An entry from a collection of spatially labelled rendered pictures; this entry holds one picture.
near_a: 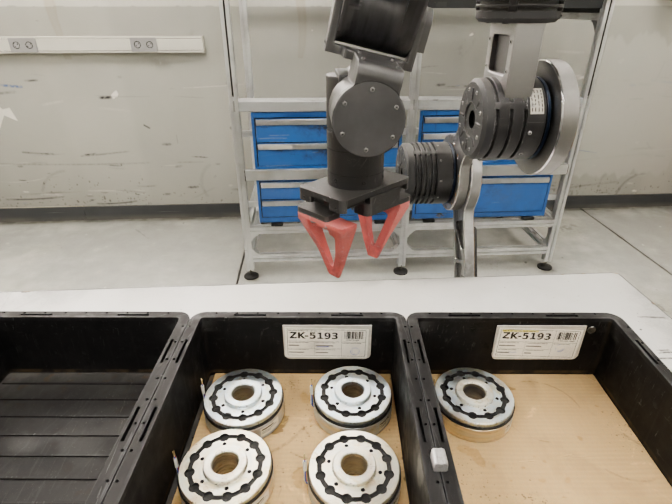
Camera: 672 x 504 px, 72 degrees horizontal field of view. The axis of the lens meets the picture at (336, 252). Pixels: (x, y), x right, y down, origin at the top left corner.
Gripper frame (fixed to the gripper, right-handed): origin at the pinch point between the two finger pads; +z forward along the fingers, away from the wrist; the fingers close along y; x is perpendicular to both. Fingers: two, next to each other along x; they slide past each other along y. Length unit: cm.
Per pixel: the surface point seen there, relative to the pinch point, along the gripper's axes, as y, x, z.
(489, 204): 184, 74, 66
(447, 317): 14.5, -4.2, 13.2
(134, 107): 88, 272, 27
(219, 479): -19.6, 1.1, 19.4
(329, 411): -4.5, -0.1, 19.9
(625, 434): 21.7, -27.2, 23.5
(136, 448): -25.5, 5.1, 13.0
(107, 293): -6, 75, 35
